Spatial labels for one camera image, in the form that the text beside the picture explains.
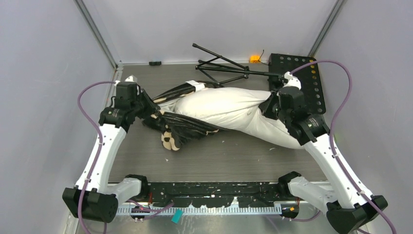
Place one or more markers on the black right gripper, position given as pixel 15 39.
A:
pixel 268 106

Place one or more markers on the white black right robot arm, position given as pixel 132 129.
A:
pixel 351 204

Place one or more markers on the black perforated plate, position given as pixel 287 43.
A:
pixel 309 77

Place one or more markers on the black floral pillowcase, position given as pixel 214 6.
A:
pixel 177 129

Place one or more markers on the aluminium frame rail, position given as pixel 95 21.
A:
pixel 234 208

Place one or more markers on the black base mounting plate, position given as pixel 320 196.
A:
pixel 214 194

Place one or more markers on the orange small device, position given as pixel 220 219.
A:
pixel 256 58

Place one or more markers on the small black clip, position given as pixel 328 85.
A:
pixel 155 63

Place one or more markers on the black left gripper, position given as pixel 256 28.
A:
pixel 150 107

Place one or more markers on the teal tape piece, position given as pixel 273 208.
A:
pixel 177 216

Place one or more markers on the white pillow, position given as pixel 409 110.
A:
pixel 234 109

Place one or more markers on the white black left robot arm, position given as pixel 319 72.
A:
pixel 92 197

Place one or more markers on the black folding stand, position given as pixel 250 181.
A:
pixel 222 64

